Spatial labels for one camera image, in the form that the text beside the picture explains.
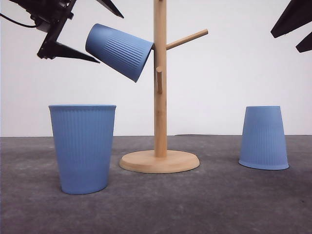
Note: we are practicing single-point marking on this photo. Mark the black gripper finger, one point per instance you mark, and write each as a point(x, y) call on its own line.
point(297, 13)
point(305, 44)

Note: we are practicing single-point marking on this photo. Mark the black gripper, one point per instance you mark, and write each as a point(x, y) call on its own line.
point(50, 16)

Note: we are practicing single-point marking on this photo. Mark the blue ribbed cup hung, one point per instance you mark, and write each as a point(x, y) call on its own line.
point(118, 51)

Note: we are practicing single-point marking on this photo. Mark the blue ribbed cup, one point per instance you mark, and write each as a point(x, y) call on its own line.
point(263, 139)
point(83, 137)

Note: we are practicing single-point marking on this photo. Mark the wooden cup tree stand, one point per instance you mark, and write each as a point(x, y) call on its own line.
point(161, 161)

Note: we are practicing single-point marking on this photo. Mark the black cable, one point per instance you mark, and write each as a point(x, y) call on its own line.
point(17, 22)

